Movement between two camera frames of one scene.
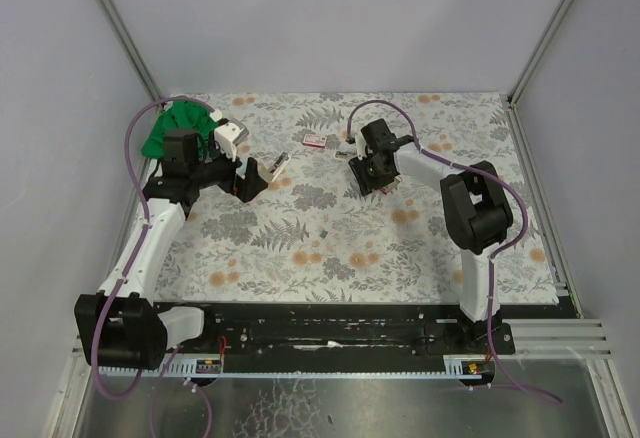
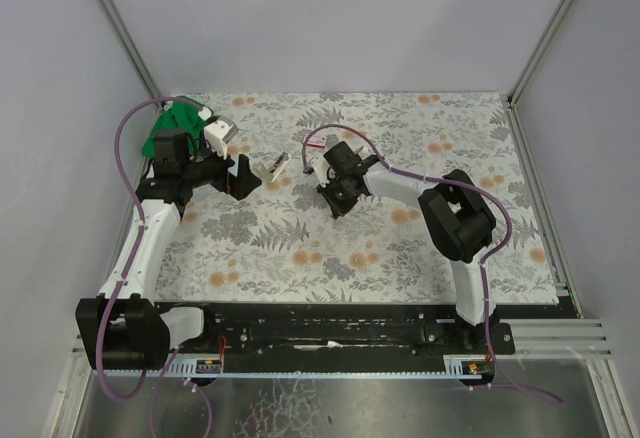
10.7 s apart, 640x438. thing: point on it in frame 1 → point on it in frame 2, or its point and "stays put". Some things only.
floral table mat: (313, 236) stays put
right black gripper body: (362, 172) → (335, 198)
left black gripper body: (250, 181) stays put
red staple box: (313, 140) stays put
